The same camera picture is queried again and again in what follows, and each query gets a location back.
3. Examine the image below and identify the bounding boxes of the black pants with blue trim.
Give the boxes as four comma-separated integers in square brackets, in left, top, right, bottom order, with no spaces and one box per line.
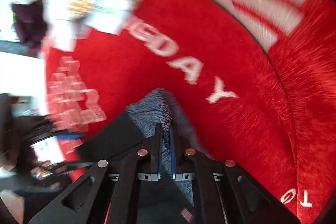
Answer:
[76,88,211,204]

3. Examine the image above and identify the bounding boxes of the red wedding bed blanket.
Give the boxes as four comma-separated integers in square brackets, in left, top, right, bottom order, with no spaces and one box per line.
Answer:
[46,0,335,223]

